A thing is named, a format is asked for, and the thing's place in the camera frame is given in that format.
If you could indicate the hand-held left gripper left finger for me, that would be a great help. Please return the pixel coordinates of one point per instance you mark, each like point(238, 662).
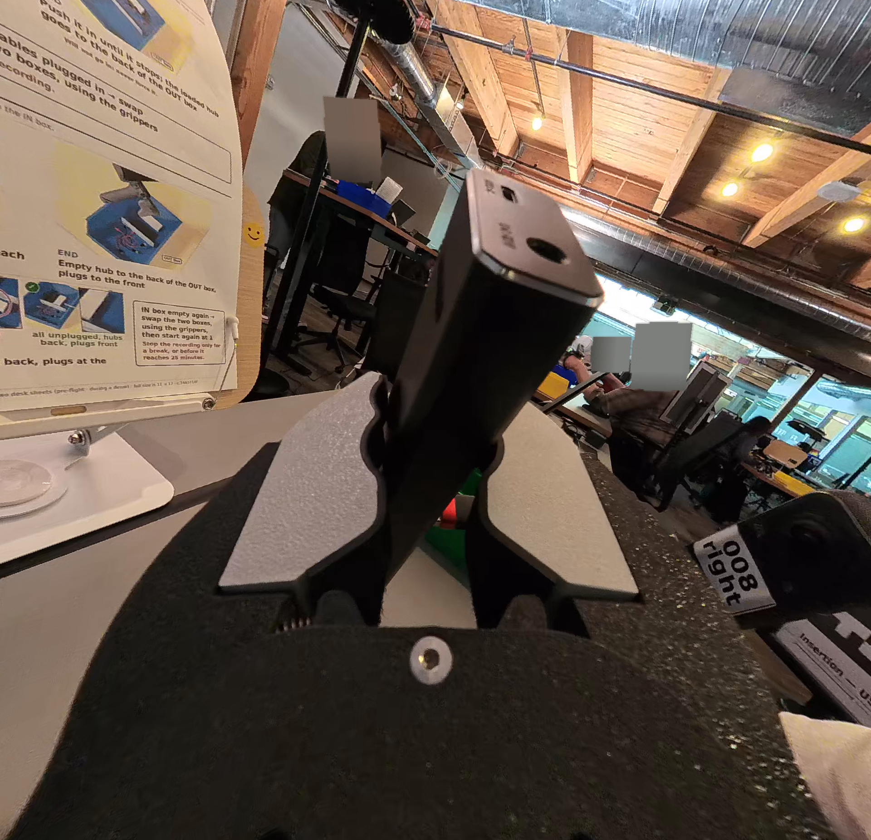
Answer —
point(299, 493)

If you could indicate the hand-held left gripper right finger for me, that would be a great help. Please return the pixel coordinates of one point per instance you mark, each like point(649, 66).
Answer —
point(551, 506)

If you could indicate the green plastic box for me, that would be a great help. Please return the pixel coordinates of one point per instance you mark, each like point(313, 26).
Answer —
point(449, 546)

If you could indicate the black usb hub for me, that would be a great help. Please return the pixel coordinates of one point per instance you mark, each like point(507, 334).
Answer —
point(476, 336)

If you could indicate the yellow storage bin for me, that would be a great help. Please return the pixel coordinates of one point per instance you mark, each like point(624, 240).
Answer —
point(554, 385)

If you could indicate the white task label card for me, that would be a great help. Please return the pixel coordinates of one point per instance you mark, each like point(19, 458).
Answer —
point(837, 677)

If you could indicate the white stand base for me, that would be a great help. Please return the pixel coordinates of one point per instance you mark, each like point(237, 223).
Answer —
point(122, 486)

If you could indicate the computer monitor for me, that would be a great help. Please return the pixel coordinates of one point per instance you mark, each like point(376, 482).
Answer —
point(697, 398)

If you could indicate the black tall-back office chair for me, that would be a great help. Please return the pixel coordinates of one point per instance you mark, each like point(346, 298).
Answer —
point(401, 323)

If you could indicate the yellow smiley sticker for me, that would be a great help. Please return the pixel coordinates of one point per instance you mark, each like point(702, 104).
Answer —
point(254, 234)

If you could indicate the wooden desk black legs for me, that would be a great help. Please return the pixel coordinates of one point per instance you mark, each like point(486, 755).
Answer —
point(408, 238)

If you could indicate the blue storage bin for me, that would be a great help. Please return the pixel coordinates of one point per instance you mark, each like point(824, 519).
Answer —
point(364, 200)

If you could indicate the white ribbed box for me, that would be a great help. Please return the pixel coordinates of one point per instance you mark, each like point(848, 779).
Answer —
point(389, 188)

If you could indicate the round ceiling light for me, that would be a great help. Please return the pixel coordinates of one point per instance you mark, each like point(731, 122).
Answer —
point(762, 151)
point(729, 188)
point(852, 224)

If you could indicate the white ceiling device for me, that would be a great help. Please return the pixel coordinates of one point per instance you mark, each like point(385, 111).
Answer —
point(840, 190)

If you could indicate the printed instruction sheet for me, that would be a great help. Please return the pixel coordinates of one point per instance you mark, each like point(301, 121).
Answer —
point(102, 139)

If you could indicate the black ceiling pipe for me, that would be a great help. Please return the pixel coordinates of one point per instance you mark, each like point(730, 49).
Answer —
point(646, 88)

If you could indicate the ribbed silver air duct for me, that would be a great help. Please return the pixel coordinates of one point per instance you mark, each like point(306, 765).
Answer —
point(748, 275)

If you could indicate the large silver air duct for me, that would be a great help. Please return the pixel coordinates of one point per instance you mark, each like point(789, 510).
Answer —
point(680, 10)

